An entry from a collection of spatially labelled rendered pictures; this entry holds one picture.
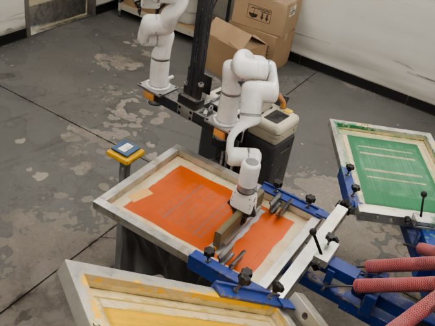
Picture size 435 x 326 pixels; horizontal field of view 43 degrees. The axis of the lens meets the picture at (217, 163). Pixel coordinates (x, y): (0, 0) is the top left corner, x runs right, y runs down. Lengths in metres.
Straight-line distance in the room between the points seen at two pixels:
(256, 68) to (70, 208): 1.99
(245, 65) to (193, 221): 0.67
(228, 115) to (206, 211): 0.49
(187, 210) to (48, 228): 1.49
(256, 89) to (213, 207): 0.57
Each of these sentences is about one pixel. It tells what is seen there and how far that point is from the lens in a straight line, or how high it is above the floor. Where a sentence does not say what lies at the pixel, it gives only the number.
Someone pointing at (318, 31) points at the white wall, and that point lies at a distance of 6.04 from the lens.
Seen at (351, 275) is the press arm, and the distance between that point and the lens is 2.12.
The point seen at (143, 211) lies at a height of 0.95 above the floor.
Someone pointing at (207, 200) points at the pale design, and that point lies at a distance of 2.40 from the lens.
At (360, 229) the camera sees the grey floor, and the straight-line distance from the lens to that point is 4.04.
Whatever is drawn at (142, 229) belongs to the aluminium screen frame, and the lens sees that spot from 2.18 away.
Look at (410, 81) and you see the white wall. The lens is 5.87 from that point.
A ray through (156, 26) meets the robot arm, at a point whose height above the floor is 1.50.
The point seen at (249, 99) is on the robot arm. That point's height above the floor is 1.49.
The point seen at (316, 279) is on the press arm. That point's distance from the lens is 2.24.
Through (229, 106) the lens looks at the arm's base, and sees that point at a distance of 2.53.
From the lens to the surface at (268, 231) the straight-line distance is 2.31.
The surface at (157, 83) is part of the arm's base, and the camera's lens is 2.79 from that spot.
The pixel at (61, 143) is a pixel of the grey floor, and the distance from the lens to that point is 4.40.
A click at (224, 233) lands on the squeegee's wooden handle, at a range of 2.13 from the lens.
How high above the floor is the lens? 2.46
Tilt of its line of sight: 35 degrees down
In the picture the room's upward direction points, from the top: 10 degrees clockwise
